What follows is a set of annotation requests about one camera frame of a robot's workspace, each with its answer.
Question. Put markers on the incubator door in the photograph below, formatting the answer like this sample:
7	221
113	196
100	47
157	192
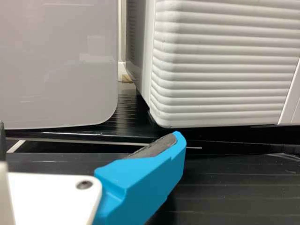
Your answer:
222	65

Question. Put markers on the white box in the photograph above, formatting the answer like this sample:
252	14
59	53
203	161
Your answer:
56	61

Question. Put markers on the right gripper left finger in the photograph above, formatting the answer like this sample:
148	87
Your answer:
2	140

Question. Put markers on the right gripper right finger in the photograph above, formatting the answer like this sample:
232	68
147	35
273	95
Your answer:
140	182

